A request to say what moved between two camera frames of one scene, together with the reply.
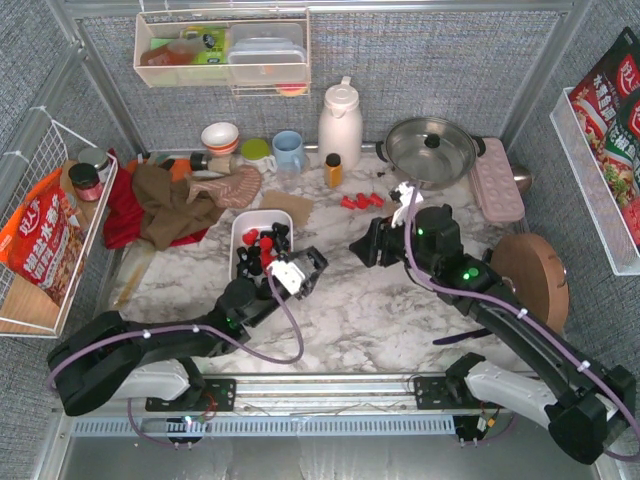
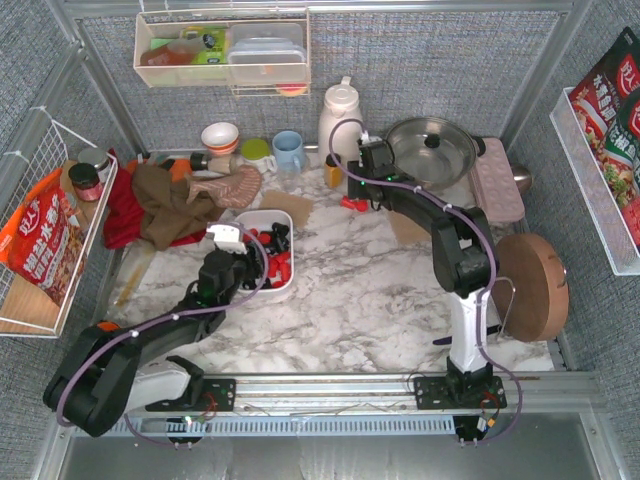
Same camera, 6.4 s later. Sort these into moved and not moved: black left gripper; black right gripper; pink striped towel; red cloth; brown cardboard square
Moved: black right gripper; black left gripper
Not moved: red cloth; brown cardboard square; pink striped towel
